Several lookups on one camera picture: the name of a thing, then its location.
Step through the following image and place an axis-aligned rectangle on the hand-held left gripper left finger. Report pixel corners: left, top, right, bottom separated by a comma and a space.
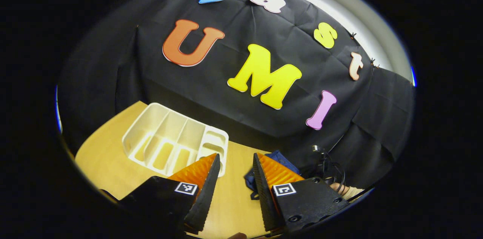
119, 153, 221, 234

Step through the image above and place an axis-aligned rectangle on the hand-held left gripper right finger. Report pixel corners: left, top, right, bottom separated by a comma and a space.
252, 152, 349, 234

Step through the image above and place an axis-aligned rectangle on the white plastic bookshelf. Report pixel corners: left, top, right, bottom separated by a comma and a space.
122, 103, 229, 178

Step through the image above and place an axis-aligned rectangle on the black backdrop cloth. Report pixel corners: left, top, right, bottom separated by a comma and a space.
58, 0, 415, 194

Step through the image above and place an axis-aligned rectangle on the blue schoolbag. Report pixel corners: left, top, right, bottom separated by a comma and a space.
244, 150, 302, 200

